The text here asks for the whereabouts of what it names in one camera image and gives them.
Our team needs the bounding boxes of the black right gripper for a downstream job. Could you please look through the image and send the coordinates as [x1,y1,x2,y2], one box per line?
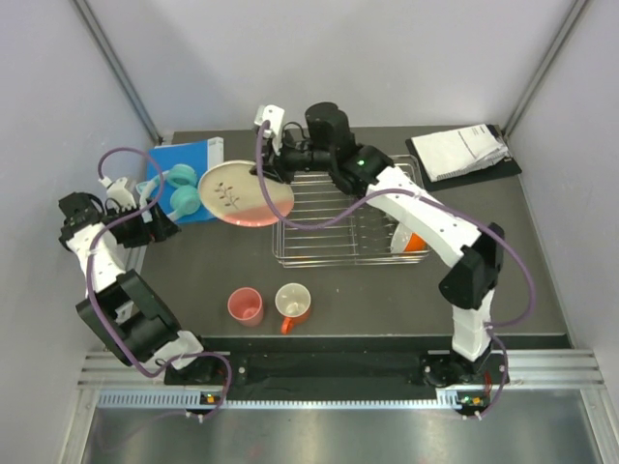
[251,128,336,186]

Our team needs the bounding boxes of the pink plate with leaf motif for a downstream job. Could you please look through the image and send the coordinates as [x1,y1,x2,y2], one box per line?
[197,160,280,227]

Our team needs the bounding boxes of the chrome wire dish rack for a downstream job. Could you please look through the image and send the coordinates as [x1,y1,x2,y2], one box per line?
[273,172,429,268]

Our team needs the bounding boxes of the white bowl orange outside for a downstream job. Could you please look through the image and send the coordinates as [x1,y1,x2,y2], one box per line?
[390,223,428,254]

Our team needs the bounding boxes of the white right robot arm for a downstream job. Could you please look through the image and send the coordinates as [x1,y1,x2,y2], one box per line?
[253,101,504,386]

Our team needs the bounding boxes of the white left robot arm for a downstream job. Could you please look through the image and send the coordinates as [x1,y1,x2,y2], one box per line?
[59,192,220,384]

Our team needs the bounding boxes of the blue book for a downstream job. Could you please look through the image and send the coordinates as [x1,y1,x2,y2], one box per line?
[144,137,224,224]

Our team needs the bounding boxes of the pink plastic cup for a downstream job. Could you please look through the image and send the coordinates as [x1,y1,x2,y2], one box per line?
[227,287,264,327]

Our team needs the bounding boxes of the orange ceramic mug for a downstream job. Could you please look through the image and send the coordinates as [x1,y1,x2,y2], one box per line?
[275,282,311,334]

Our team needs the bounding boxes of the white paper stack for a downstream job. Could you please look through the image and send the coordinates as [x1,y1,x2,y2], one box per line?
[410,124,511,182]

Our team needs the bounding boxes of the black clipboard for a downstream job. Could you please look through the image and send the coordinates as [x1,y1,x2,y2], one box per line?
[406,124,522,191]

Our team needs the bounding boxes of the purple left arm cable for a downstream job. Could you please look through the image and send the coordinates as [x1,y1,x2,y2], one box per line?
[86,147,233,417]

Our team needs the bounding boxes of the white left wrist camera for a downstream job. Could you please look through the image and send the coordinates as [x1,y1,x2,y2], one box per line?
[99,176,138,209]

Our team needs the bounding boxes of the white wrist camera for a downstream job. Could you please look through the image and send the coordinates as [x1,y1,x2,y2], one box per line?
[253,104,285,155]
[99,176,138,209]

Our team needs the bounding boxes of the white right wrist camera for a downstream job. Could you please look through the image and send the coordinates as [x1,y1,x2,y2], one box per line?
[253,104,285,155]

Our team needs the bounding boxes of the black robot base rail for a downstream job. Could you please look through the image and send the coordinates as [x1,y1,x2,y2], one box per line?
[226,351,505,388]

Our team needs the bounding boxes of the grey slotted cable duct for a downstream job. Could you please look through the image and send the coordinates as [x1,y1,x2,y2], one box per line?
[97,390,473,411]

